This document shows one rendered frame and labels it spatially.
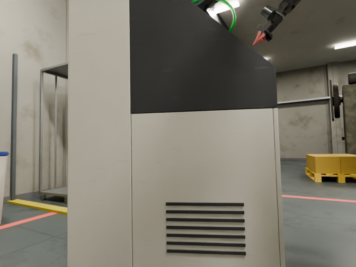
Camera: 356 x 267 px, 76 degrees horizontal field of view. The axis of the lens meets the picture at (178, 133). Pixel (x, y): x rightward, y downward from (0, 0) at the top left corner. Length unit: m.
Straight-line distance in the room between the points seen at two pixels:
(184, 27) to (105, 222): 0.86
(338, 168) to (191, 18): 3.98
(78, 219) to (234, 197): 0.64
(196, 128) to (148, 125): 0.20
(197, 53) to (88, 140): 0.58
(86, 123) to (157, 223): 0.51
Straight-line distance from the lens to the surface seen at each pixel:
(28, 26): 4.08
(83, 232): 1.09
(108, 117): 0.99
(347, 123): 7.10
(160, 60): 0.98
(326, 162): 4.59
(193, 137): 0.90
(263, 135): 0.93
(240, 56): 0.98
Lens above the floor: 0.65
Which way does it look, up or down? 3 degrees up
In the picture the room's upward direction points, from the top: 1 degrees counter-clockwise
